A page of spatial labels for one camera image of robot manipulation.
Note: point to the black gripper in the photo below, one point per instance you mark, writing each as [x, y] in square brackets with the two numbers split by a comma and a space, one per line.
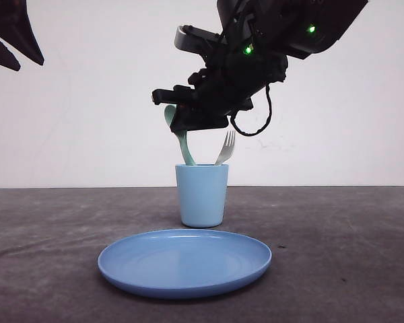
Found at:
[222, 89]

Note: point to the mint green plastic spoon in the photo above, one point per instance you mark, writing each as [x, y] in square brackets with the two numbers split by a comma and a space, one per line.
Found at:
[169, 113]

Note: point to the white plastic fork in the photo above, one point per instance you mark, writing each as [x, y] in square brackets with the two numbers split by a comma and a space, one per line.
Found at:
[227, 148]

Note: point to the light blue plastic cup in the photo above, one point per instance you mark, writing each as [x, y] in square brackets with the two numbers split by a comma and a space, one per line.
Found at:
[202, 194]

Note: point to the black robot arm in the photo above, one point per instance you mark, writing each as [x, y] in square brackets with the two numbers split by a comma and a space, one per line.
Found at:
[292, 28]

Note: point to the blue plastic plate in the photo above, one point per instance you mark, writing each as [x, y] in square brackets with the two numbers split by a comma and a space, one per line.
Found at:
[184, 263]

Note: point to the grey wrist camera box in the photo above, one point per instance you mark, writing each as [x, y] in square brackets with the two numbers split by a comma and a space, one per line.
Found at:
[195, 40]

